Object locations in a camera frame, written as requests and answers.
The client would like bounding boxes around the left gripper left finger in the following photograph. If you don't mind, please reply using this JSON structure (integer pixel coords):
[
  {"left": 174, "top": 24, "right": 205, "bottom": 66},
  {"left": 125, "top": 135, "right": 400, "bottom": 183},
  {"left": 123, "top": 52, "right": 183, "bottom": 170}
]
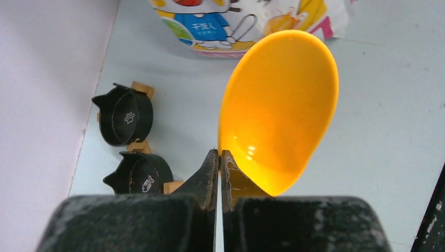
[{"left": 172, "top": 149, "right": 219, "bottom": 211}]

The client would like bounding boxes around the black cat bowl paw print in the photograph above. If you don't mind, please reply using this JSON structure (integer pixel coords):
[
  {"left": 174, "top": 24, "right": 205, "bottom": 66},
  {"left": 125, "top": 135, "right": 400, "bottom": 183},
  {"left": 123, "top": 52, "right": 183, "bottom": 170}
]
[{"left": 92, "top": 83, "right": 154, "bottom": 146}]

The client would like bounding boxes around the black cat bowl fish print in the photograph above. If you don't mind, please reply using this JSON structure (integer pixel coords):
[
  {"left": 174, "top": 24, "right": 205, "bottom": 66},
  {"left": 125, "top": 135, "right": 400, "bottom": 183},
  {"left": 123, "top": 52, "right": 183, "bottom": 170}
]
[{"left": 103, "top": 140, "right": 184, "bottom": 195}]

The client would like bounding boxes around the orange plastic scoop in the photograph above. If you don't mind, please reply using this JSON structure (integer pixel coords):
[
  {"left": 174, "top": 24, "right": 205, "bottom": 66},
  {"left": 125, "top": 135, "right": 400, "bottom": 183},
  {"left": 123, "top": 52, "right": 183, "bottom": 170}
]
[{"left": 217, "top": 30, "right": 340, "bottom": 196}]

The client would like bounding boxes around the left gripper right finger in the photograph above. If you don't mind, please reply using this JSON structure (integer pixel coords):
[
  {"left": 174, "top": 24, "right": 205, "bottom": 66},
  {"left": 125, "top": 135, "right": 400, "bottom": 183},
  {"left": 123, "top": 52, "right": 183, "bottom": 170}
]
[{"left": 221, "top": 150, "right": 271, "bottom": 213}]

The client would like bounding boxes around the pet food bag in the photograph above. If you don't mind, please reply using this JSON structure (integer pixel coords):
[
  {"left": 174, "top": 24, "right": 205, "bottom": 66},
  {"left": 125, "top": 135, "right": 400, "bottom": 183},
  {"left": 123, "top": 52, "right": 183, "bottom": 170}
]
[{"left": 149, "top": 0, "right": 353, "bottom": 58}]

